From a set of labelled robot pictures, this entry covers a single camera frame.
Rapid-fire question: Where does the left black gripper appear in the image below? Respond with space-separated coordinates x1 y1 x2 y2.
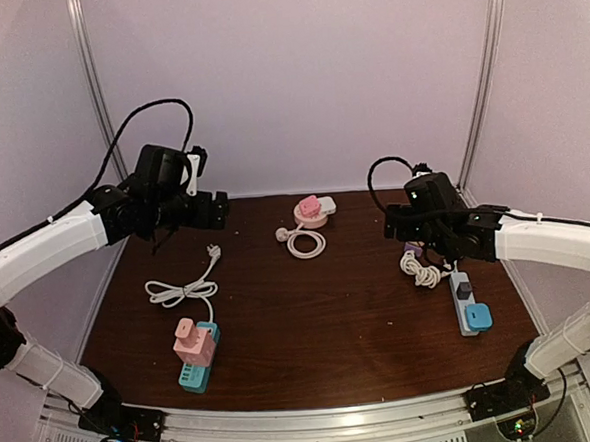
147 189 231 235

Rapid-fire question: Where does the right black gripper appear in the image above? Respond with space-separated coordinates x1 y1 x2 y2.
383 201 451 260

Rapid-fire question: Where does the purple power strip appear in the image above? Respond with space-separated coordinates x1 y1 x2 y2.
404 242 423 258

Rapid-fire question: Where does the white plug adapter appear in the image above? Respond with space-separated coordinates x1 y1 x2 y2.
318 196 337 216

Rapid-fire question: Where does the pink round socket base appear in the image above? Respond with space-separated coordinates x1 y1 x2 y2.
293 204 328 230

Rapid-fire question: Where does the pink plug adapter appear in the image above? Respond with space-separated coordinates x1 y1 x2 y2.
298 195 321 219

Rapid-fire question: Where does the small pink charger plug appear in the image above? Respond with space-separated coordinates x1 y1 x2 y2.
175 318 198 344

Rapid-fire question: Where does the pink cube socket adapter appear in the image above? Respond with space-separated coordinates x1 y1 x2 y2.
173 323 218 368

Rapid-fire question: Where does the teal power strip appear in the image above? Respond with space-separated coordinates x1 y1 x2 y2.
173 318 221 394

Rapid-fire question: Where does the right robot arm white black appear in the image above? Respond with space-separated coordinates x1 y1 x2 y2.
384 205 590 410

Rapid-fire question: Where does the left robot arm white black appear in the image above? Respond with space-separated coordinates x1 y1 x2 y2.
0 184 229 437

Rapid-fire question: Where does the black charger plug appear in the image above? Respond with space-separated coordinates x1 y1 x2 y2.
456 281 473 301

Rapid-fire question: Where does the blue charger plug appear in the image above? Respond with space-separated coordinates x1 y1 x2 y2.
465 303 494 333

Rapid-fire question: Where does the grey power strip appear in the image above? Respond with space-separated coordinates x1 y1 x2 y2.
449 271 479 337

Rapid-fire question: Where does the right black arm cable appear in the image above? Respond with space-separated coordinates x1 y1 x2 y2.
365 154 418 212

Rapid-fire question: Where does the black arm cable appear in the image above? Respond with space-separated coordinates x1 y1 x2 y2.
84 97 198 204
365 154 418 212

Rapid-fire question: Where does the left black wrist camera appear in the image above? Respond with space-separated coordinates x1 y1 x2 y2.
130 144 208 202

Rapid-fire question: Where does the white knotted purple-strip cable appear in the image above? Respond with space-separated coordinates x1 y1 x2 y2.
397 249 453 292

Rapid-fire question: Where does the white coiled round-socket cable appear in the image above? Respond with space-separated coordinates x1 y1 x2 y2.
273 221 328 261

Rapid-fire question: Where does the white cable of teal strip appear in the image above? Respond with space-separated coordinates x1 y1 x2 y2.
141 241 228 329

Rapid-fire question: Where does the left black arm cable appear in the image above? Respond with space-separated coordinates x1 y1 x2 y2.
84 97 198 204

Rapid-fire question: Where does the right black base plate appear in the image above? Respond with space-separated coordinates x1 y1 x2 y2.
464 379 550 421

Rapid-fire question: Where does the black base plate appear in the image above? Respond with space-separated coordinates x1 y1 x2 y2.
78 404 165 442
464 379 550 421

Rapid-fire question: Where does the front aluminium rail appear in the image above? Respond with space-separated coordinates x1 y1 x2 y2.
33 364 590 442

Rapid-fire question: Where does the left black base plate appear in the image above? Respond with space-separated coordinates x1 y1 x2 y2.
78 404 165 442

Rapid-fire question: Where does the left aluminium frame post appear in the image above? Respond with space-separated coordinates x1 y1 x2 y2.
64 0 130 185

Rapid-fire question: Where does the aluminium frame post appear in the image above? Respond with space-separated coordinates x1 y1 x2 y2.
64 0 130 185
457 0 505 201

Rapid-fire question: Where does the right aluminium frame post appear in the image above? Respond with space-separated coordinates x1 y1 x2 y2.
457 0 505 201

